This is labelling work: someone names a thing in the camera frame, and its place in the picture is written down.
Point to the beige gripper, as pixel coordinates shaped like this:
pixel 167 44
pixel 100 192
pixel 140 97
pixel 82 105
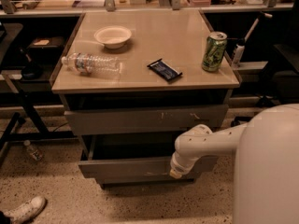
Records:
pixel 177 168

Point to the grey drawer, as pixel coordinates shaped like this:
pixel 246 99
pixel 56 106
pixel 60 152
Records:
pixel 131 158
pixel 145 120

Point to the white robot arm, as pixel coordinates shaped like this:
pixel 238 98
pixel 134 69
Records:
pixel 266 175

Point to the grey top drawer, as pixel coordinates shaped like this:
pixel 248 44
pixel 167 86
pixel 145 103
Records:
pixel 145 120

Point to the grey drawer cabinet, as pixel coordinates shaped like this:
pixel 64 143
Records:
pixel 176 37

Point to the dark blue snack bar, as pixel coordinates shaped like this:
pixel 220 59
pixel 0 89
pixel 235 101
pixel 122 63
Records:
pixel 164 71

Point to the green soda can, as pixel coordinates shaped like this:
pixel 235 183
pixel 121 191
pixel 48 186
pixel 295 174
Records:
pixel 216 44

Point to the white handheld tool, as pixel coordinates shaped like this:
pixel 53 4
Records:
pixel 240 45

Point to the small bottle on floor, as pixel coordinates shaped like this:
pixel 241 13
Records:
pixel 33 151

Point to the clear plastic water bottle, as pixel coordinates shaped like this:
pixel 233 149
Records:
pixel 88 64

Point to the black office chair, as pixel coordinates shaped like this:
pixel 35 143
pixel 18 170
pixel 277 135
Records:
pixel 278 81

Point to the white paper bowl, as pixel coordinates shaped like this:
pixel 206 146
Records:
pixel 113 37

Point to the white sneaker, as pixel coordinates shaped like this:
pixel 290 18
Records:
pixel 24 212

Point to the black box under desk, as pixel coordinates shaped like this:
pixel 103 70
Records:
pixel 46 49

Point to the black round object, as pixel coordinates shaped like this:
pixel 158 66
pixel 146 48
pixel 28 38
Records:
pixel 32 70

